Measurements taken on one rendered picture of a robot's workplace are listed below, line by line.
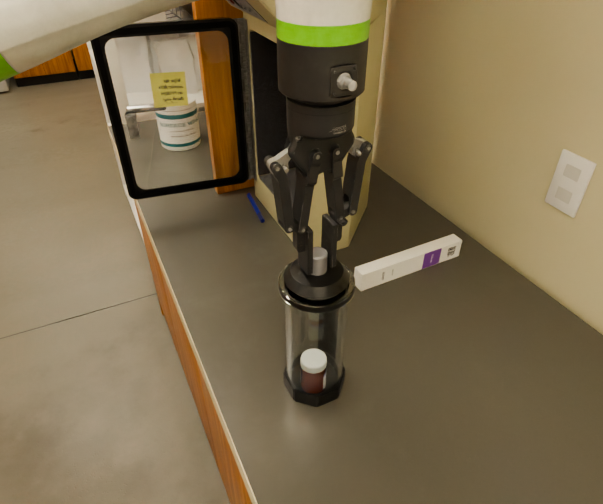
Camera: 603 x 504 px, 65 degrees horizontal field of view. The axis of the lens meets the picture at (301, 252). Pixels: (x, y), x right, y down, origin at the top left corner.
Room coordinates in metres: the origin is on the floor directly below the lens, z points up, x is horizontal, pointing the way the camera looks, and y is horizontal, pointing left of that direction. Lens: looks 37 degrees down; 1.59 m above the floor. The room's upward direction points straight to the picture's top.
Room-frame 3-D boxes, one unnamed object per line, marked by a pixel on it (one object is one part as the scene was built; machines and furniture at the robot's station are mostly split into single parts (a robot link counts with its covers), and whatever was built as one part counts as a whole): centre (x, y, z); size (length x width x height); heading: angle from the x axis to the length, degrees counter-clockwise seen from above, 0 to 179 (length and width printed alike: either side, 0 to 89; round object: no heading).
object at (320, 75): (0.50, -0.02, 1.46); 0.12 x 0.09 x 0.06; 26
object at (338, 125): (0.51, -0.02, 1.38); 0.08 x 0.07 x 0.09; 116
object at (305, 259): (0.50, -0.01, 1.23); 0.03 x 0.01 x 0.07; 26
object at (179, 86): (1.07, 0.28, 1.19); 0.30 x 0.01 x 0.40; 108
